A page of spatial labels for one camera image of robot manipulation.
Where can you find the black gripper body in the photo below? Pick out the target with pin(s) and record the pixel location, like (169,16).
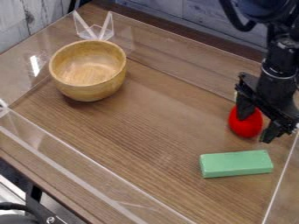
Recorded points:
(273,95)

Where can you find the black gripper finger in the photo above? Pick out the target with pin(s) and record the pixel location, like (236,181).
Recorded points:
(272,132)
(246,107)

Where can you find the red plush strawberry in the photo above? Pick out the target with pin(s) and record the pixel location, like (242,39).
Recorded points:
(246,128)

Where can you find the green rectangular block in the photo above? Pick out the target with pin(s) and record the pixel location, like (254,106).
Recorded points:
(238,163)

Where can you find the wooden bowl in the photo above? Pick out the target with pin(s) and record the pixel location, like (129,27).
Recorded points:
(89,69)

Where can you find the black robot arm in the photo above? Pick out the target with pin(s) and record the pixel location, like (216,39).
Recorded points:
(278,15)

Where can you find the clear acrylic corner bracket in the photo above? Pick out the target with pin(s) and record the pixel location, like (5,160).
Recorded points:
(94,32)

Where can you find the clear acrylic tray wall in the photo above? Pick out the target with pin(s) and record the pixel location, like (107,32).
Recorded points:
(98,195)

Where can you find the black table leg bracket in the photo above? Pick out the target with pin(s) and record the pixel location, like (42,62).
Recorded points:
(49,211)

